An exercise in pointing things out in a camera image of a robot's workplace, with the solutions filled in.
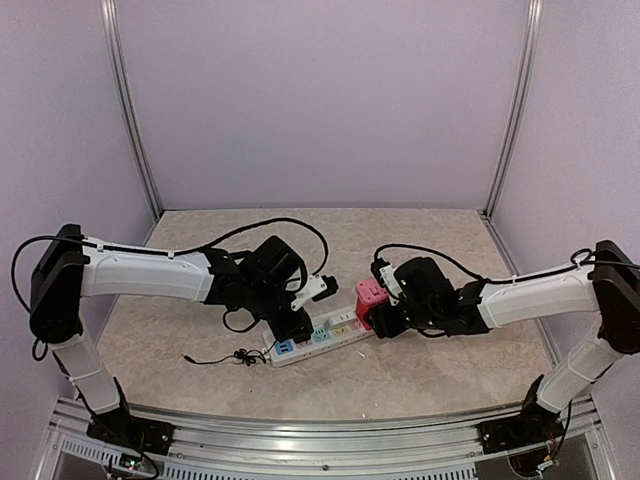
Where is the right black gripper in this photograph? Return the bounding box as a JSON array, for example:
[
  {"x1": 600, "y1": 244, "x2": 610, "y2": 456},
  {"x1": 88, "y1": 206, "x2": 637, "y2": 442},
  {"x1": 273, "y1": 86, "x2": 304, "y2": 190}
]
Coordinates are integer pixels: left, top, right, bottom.
[{"x1": 363, "y1": 299, "x2": 440, "y2": 340}]

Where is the pink square adapter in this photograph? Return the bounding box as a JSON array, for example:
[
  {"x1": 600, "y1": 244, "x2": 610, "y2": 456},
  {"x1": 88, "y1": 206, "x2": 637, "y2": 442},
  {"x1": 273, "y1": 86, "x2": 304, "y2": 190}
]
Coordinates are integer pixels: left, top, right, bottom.
[{"x1": 355, "y1": 277, "x2": 389, "y2": 306}]

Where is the red cube socket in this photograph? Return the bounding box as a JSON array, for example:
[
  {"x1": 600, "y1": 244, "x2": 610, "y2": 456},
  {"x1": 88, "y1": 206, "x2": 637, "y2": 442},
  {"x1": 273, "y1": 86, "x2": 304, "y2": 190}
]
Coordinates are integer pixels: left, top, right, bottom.
[{"x1": 355, "y1": 298, "x2": 380, "y2": 331}]

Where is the thin black charger cable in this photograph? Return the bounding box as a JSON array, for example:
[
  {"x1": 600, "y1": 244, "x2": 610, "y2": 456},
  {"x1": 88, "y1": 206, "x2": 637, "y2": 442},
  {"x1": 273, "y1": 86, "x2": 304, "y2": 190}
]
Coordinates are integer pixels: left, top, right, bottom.
[{"x1": 182, "y1": 348, "x2": 269, "y2": 367}]

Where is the white power strip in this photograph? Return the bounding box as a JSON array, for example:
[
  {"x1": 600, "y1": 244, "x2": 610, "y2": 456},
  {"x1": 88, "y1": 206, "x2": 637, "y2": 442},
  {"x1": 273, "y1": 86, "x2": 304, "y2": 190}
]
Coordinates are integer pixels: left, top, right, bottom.
[{"x1": 262, "y1": 307, "x2": 374, "y2": 368}]

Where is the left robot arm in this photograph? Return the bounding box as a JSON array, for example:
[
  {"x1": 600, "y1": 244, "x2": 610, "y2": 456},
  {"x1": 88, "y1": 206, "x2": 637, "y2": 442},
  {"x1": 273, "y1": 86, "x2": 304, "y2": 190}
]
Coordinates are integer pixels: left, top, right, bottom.
[{"x1": 30, "y1": 224, "x2": 327, "y2": 445}]

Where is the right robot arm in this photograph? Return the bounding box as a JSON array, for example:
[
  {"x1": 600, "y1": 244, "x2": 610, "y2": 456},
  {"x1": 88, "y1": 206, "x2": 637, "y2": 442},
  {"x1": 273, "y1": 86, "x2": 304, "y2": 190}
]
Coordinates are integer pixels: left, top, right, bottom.
[{"x1": 366, "y1": 240, "x2": 639, "y2": 444}]

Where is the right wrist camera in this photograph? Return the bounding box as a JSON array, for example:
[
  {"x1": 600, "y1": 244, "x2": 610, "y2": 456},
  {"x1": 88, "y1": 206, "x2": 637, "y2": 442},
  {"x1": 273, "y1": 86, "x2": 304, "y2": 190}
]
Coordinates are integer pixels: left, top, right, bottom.
[{"x1": 370, "y1": 258, "x2": 402, "y2": 306}]

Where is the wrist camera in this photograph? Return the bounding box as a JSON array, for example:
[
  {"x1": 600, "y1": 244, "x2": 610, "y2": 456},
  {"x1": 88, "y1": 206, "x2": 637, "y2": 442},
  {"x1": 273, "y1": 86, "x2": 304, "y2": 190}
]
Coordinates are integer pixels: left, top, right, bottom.
[
  {"x1": 291, "y1": 275, "x2": 339, "y2": 311},
  {"x1": 370, "y1": 258, "x2": 402, "y2": 306}
]

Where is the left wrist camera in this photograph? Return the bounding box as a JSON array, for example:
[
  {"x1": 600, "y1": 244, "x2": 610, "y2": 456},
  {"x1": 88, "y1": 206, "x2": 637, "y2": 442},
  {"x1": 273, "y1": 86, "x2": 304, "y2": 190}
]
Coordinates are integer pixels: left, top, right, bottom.
[{"x1": 291, "y1": 275, "x2": 339, "y2": 311}]

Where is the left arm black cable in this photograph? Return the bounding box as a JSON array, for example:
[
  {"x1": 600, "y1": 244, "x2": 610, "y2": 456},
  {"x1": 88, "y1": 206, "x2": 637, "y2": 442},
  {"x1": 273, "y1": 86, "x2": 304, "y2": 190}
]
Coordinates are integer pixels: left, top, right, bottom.
[{"x1": 10, "y1": 217, "x2": 331, "y2": 334}]

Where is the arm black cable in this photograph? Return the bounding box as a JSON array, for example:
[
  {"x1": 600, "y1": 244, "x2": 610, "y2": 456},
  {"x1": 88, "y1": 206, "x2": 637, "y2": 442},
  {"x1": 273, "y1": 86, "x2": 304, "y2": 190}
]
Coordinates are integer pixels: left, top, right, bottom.
[
  {"x1": 10, "y1": 217, "x2": 331, "y2": 334},
  {"x1": 372, "y1": 243, "x2": 601, "y2": 284}
]

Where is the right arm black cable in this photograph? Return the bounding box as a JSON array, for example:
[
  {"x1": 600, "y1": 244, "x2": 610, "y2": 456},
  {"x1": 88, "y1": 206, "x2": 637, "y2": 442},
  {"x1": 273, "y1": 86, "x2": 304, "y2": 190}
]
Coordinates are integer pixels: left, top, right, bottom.
[{"x1": 372, "y1": 243, "x2": 601, "y2": 284}]

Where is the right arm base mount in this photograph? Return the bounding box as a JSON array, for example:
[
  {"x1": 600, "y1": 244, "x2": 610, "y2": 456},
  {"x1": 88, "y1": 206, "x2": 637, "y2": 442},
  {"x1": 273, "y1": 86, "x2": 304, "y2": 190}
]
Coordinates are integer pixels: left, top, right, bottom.
[{"x1": 477, "y1": 403, "x2": 564, "y2": 454}]

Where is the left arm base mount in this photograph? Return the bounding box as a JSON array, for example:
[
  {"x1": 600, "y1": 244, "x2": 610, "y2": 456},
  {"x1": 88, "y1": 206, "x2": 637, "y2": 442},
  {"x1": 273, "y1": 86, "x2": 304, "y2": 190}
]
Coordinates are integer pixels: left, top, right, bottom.
[{"x1": 85, "y1": 404, "x2": 175, "y2": 456}]

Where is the aluminium front rail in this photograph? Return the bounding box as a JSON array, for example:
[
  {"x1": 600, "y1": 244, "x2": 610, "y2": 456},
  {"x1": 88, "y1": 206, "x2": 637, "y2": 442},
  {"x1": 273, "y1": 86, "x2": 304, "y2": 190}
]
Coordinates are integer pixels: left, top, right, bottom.
[{"x1": 27, "y1": 397, "x2": 622, "y2": 479}]

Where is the left aluminium frame post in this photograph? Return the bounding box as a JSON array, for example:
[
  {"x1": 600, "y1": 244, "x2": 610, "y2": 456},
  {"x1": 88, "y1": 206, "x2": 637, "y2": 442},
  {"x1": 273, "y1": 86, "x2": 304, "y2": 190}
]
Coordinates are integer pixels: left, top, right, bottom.
[{"x1": 99, "y1": 0, "x2": 164, "y2": 222}]

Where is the aluminium frame post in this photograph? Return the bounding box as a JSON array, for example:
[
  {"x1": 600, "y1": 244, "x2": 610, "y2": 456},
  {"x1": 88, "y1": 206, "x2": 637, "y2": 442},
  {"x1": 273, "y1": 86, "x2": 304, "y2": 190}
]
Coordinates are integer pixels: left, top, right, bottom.
[
  {"x1": 482, "y1": 0, "x2": 544, "y2": 223},
  {"x1": 99, "y1": 0, "x2": 164, "y2": 222}
]

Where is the right aluminium frame post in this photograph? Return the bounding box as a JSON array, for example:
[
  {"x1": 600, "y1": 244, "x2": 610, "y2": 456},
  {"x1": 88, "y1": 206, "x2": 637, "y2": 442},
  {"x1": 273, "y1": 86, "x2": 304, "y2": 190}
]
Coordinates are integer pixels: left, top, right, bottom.
[{"x1": 482, "y1": 0, "x2": 544, "y2": 223}]

